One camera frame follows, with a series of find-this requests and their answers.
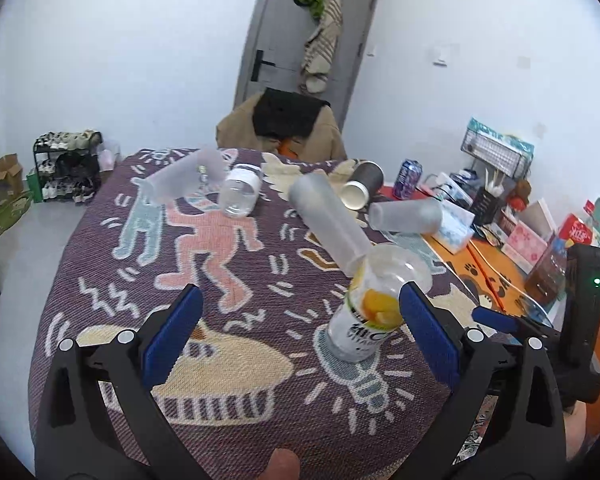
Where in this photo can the grey entrance door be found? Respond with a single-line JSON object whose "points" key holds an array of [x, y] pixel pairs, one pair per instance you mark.
{"points": [[280, 29]]}

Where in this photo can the beige striped hanging scarf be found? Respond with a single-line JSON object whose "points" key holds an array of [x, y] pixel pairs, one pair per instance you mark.
{"points": [[320, 49]]}

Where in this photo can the person's right hand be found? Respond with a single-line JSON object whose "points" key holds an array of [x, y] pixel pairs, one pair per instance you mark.
{"points": [[575, 429]]}

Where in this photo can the green plush on door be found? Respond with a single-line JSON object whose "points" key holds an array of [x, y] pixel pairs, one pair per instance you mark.
{"points": [[315, 7]]}

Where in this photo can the person's left hand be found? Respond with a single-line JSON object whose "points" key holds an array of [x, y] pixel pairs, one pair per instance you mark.
{"points": [[283, 465]]}

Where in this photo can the tall frosted plastic cup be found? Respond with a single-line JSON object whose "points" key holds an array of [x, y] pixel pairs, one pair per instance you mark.
{"points": [[322, 211]]}

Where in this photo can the clear jar white rim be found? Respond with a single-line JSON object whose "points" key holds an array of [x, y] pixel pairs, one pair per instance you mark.
{"points": [[240, 190]]}

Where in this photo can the black door handle lock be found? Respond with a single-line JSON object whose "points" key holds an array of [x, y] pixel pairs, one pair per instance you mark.
{"points": [[258, 62]]}

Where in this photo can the black wire wall basket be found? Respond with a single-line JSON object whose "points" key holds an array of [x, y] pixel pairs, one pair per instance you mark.
{"points": [[509, 154]]}

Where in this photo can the dark brown box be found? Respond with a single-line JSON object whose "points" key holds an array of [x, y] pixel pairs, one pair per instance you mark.
{"points": [[547, 278]]}

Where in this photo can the pink floral box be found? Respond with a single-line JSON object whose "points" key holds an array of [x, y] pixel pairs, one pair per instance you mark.
{"points": [[524, 247]]}

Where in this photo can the white wall switch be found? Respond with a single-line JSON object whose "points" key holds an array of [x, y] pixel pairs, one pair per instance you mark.
{"points": [[441, 56]]}

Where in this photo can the blue soda can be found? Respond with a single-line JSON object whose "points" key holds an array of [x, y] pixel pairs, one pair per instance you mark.
{"points": [[407, 179]]}

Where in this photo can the green round floor mat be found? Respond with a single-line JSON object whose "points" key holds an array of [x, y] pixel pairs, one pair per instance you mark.
{"points": [[12, 210]]}

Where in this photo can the frosted cup lying left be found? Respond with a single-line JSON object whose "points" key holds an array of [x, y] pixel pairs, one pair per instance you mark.
{"points": [[202, 171]]}

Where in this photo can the chair with tan coat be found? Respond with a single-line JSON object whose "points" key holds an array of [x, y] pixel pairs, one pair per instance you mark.
{"points": [[324, 143]]}

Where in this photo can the frosted cup lying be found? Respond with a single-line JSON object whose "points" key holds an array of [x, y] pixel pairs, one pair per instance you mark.
{"points": [[202, 171], [406, 216]]}

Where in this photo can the orange pencil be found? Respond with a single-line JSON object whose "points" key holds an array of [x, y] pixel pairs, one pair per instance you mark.
{"points": [[487, 276]]}

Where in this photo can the white blue tissue pack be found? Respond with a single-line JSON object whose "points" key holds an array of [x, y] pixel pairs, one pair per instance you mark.
{"points": [[455, 230]]}

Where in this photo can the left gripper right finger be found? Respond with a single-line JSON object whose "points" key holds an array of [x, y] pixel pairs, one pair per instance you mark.
{"points": [[503, 417]]}

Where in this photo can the black cutlery holder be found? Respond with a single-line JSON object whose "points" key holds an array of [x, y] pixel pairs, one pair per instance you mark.
{"points": [[484, 207]]}

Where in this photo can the cardboard box on floor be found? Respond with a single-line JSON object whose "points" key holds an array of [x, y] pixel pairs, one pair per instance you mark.
{"points": [[11, 174]]}

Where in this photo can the frosted cup lying right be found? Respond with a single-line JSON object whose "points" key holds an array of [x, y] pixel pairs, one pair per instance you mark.
{"points": [[406, 216]]}

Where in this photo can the purple patterned woven cloth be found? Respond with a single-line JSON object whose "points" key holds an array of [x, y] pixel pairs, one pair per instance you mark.
{"points": [[256, 374]]}

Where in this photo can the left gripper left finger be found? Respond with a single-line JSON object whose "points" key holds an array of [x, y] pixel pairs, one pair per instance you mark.
{"points": [[75, 438]]}

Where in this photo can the black shoe rack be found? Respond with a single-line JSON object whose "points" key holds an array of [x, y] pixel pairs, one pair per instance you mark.
{"points": [[65, 167]]}

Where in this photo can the orange tiger desk mat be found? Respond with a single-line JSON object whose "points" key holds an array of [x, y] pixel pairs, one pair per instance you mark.
{"points": [[509, 276]]}

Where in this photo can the small brown plush toy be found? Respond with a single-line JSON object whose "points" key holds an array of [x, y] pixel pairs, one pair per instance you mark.
{"points": [[518, 197]]}

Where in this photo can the black garment on chair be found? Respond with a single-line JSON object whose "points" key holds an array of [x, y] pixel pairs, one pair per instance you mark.
{"points": [[282, 115]]}

